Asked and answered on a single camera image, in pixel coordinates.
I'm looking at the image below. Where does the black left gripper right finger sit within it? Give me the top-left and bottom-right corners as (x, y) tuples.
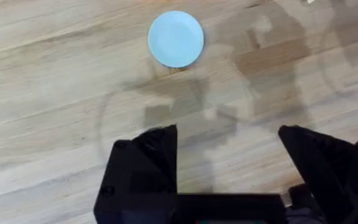
(277, 124), (358, 224)

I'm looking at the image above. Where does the light blue plate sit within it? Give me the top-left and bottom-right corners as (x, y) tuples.
(147, 11), (205, 68)

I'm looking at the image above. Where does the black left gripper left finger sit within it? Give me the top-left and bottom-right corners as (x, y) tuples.
(93, 124), (178, 224)

